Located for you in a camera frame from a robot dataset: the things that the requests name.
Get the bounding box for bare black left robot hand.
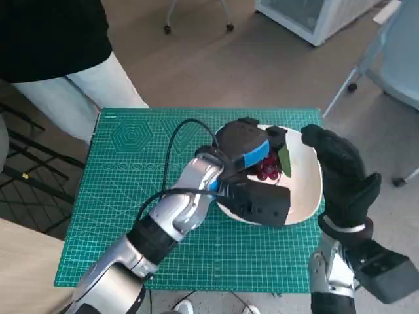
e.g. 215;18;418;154
214;116;289;171

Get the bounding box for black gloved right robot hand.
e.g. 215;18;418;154
301;124;382;230

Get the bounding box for red toy grapes with leaf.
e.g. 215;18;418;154
255;143;293;182

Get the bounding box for white square plate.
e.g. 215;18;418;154
214;124;325;227

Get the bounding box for green cutting mat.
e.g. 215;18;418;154
54;107;325;294

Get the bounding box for grey mesh chair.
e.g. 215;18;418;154
322;0;419;188

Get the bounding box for office chair with castors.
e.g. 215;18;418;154
163;0;236;35

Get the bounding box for white cabinet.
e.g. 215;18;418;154
254;0;384;46

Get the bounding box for light wooden desk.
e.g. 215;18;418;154
0;216;79;314

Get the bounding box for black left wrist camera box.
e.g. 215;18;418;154
217;178;291;228

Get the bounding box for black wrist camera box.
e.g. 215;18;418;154
346;240;412;305
217;178;291;228

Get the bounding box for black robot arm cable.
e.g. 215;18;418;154
134;119;237;230

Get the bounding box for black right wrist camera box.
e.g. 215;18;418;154
346;240;412;305

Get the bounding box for black wire rack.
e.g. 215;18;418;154
0;97;86;234

